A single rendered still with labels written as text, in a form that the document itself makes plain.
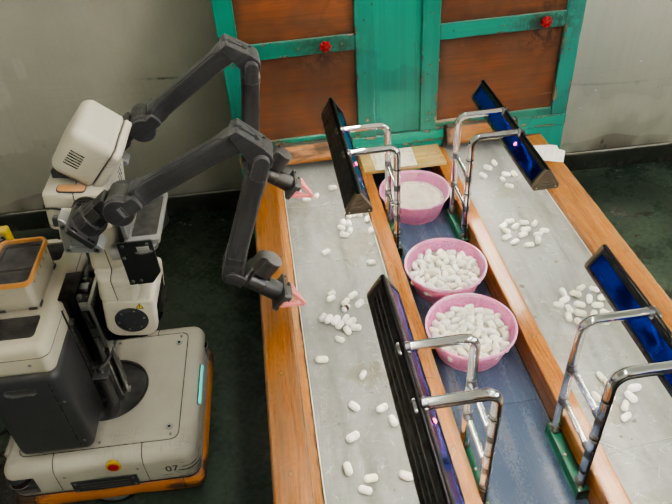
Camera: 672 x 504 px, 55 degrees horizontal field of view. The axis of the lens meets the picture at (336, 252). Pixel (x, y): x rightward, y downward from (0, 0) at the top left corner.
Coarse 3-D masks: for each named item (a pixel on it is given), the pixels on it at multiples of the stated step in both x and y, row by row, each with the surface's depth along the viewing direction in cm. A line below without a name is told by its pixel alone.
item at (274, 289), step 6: (282, 276) 191; (270, 282) 186; (276, 282) 187; (282, 282) 189; (264, 288) 185; (270, 288) 185; (276, 288) 186; (282, 288) 187; (264, 294) 186; (270, 294) 186; (276, 294) 187; (282, 294) 186; (276, 300) 188; (282, 300) 185; (276, 306) 186
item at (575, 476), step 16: (592, 320) 141; (608, 320) 141; (624, 320) 141; (576, 336) 144; (576, 352) 146; (576, 368) 149; (624, 368) 130; (640, 368) 129; (656, 368) 129; (608, 384) 131; (560, 400) 158; (592, 400) 142; (608, 400) 133; (560, 416) 161; (560, 432) 166; (592, 432) 142; (560, 448) 162; (592, 448) 144; (560, 464) 162; (576, 464) 158; (576, 480) 154; (576, 496) 155
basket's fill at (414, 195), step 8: (408, 184) 254; (416, 184) 254; (424, 184) 254; (392, 192) 250; (408, 192) 249; (416, 192) 248; (424, 192) 248; (432, 192) 249; (440, 192) 248; (408, 200) 246; (416, 200) 245; (424, 200) 245; (432, 200) 245; (440, 200) 244; (416, 208) 241
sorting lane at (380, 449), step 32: (320, 192) 252; (288, 224) 237; (320, 224) 236; (352, 224) 235; (320, 256) 222; (352, 256) 221; (320, 288) 209; (352, 288) 208; (320, 352) 188; (352, 352) 187; (320, 384) 179; (352, 384) 178; (384, 384) 178; (320, 416) 171; (352, 416) 170; (384, 416) 170; (320, 448) 163; (352, 448) 163; (384, 448) 162; (352, 480) 156; (384, 480) 156
